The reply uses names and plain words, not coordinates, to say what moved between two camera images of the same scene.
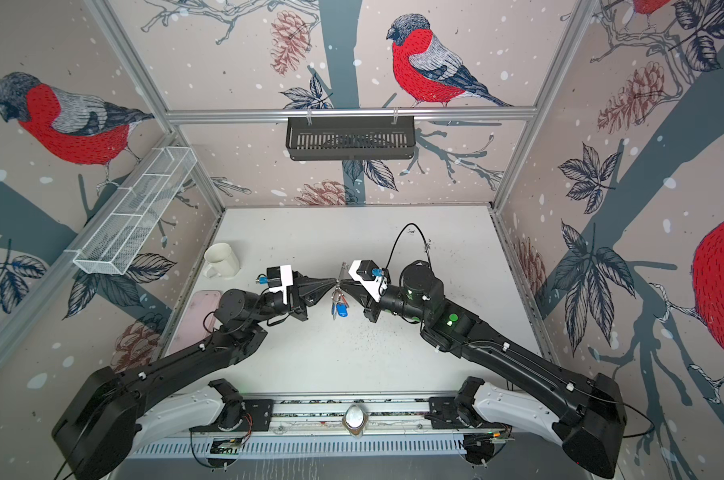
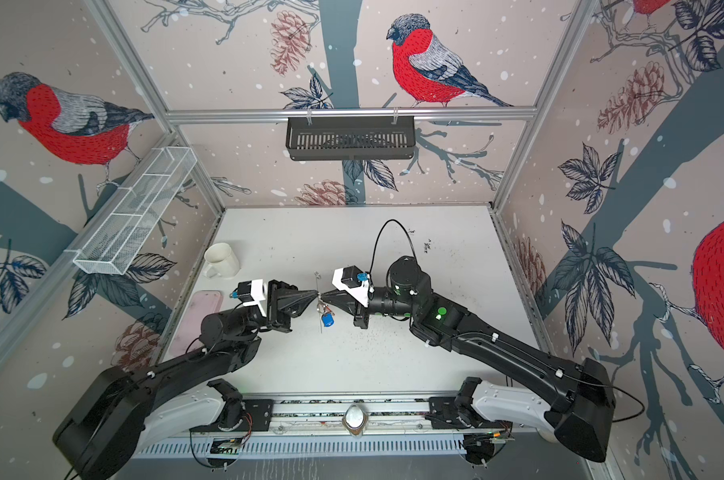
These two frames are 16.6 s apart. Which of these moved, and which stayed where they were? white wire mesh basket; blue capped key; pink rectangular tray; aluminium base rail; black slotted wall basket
Moved: blue capped key
Stayed: black slotted wall basket; white wire mesh basket; pink rectangular tray; aluminium base rail
